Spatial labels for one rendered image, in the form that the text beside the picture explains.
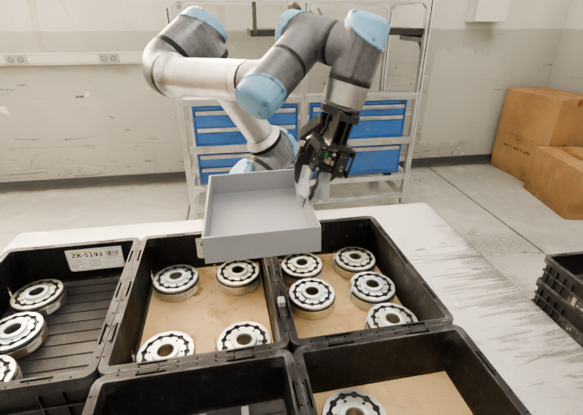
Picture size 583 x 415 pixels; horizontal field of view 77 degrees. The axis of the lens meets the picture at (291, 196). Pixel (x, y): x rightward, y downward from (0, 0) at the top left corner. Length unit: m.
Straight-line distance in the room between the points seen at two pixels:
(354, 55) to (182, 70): 0.35
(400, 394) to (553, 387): 0.41
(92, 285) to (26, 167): 3.05
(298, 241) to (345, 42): 0.34
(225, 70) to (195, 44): 0.28
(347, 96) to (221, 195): 0.38
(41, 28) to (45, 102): 0.57
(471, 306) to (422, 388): 0.45
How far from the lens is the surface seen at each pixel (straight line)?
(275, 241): 0.63
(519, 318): 1.19
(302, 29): 0.68
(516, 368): 1.05
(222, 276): 0.91
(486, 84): 4.23
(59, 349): 0.90
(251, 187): 0.87
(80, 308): 0.98
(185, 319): 0.86
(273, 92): 0.61
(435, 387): 0.77
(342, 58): 0.65
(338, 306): 0.87
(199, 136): 2.65
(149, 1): 3.43
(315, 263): 0.94
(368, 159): 2.89
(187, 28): 0.97
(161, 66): 0.88
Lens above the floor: 1.41
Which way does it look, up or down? 26 degrees down
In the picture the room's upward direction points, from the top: straight up
